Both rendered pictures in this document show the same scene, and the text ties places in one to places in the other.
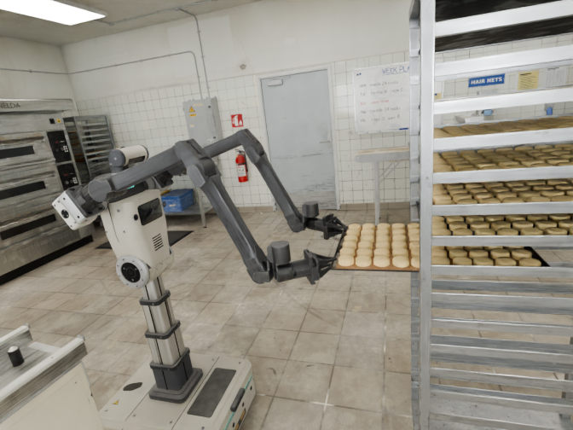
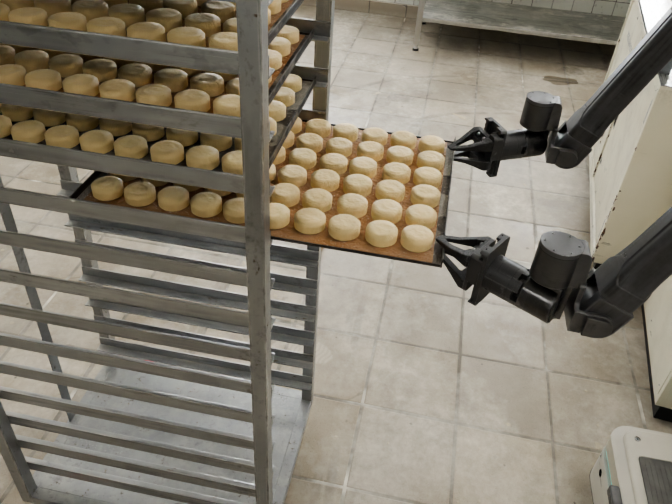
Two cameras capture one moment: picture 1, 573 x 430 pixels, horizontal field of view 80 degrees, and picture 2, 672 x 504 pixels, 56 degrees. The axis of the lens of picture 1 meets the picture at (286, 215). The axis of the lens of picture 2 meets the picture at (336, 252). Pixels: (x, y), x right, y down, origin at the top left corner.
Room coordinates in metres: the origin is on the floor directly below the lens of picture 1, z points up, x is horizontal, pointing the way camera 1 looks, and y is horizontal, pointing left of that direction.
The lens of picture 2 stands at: (2.07, -0.52, 1.63)
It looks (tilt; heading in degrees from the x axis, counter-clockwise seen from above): 38 degrees down; 171
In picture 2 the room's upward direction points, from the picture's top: 4 degrees clockwise
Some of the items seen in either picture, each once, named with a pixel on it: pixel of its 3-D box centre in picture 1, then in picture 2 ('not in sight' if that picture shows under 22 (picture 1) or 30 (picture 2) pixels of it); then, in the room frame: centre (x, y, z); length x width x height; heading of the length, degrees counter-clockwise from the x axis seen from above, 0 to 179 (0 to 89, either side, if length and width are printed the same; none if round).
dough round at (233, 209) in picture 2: not in sight; (238, 210); (1.22, -0.54, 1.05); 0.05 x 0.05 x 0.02
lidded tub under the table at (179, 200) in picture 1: (177, 200); not in sight; (5.41, 1.72, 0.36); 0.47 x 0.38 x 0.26; 164
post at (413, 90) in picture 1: (413, 240); (258, 284); (1.31, -0.52, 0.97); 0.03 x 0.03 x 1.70; 72
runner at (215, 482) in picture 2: (489, 378); (139, 463); (1.19, -0.80, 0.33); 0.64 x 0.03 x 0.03; 72
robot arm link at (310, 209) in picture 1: (305, 215); (573, 281); (1.46, -0.09, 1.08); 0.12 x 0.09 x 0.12; 73
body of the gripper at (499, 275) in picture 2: (324, 225); (503, 277); (1.40, -0.16, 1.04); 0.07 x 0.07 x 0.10; 42
